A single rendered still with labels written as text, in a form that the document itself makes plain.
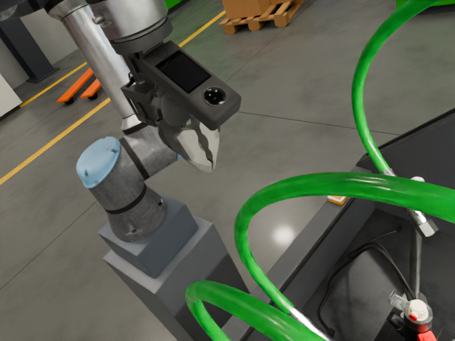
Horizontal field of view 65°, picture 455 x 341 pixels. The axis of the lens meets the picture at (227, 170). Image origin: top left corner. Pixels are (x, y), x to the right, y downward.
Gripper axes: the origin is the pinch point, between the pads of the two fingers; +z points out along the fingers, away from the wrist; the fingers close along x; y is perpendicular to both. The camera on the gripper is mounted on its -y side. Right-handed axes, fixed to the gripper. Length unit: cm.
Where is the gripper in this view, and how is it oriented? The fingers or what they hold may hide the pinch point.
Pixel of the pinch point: (211, 164)
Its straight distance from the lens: 51.2
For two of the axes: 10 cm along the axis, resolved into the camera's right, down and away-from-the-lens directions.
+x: -6.6, 6.3, -4.1
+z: 3.1, 7.2, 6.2
